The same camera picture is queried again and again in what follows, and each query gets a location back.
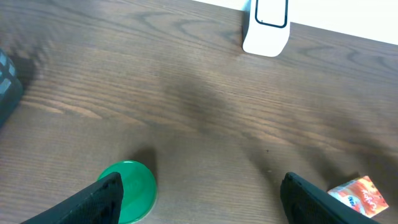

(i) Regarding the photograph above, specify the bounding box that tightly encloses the green lid jar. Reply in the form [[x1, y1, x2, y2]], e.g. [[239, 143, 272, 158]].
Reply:
[[98, 161, 157, 224]]

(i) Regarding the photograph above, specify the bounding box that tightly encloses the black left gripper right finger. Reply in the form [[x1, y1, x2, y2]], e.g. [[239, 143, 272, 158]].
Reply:
[[280, 172, 379, 224]]

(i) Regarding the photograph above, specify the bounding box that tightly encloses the small orange white box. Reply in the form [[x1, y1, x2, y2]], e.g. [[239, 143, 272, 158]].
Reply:
[[328, 175, 389, 218]]

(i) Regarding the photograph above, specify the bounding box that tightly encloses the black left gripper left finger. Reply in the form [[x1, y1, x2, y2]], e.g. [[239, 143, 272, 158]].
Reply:
[[22, 172, 124, 224]]

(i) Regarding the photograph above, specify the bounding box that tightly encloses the grey plastic mesh basket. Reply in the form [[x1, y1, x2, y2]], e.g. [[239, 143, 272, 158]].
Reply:
[[0, 49, 24, 126]]

